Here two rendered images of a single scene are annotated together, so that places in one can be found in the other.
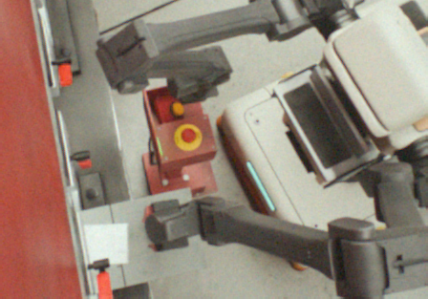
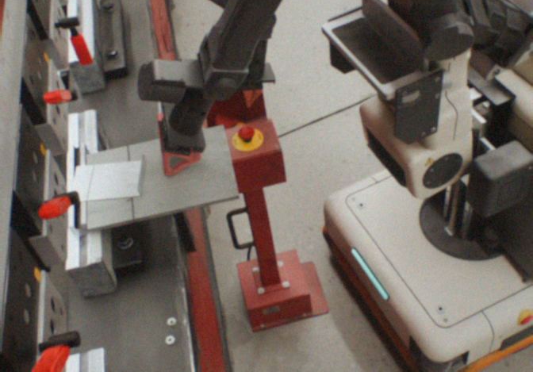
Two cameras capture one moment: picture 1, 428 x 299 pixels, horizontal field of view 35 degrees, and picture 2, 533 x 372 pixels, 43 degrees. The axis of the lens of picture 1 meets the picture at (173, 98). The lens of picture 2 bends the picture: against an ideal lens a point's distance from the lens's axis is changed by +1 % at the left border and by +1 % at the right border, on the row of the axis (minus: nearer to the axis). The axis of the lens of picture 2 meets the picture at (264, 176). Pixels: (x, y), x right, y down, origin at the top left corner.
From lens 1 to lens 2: 0.94 m
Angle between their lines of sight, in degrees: 25
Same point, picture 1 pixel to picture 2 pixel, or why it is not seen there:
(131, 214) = (151, 152)
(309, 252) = not seen: outside the picture
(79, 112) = (121, 105)
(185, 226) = (180, 72)
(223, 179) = (335, 299)
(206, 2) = (314, 135)
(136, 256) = (151, 189)
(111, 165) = not seen: hidden behind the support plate
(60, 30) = (110, 39)
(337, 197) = (465, 277)
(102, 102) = not seen: hidden behind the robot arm
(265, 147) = (371, 230)
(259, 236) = not seen: outside the picture
